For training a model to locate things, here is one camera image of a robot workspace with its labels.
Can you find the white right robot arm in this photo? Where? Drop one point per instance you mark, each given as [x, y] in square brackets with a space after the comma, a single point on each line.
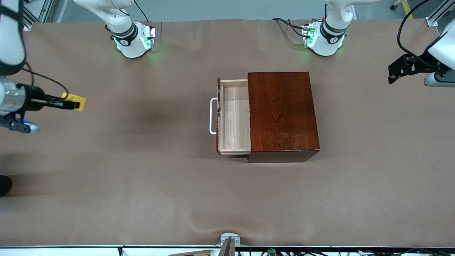
[124, 39]

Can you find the yellow cube block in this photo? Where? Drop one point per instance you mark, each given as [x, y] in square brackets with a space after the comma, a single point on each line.
[81, 103]

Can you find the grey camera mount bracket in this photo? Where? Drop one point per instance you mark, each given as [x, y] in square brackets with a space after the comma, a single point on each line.
[229, 241]

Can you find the brown cardboard piece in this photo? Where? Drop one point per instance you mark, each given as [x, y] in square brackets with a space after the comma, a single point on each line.
[192, 253]

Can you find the aluminium frame profile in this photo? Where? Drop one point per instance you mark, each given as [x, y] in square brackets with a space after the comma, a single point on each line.
[46, 9]
[439, 14]

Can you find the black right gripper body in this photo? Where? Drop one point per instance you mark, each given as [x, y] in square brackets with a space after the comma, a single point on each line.
[34, 97]

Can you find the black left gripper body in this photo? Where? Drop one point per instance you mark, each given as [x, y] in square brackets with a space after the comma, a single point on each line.
[421, 61]

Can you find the brown table cover sheet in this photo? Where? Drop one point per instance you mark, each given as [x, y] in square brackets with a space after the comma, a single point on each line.
[142, 195]

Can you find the dark wooden drawer cabinet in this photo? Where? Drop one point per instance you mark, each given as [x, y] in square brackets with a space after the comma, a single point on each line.
[282, 113]

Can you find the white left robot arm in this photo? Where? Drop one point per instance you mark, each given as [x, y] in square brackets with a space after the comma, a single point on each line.
[328, 39]

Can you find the black round object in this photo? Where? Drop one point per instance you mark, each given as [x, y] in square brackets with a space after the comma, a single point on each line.
[4, 185]

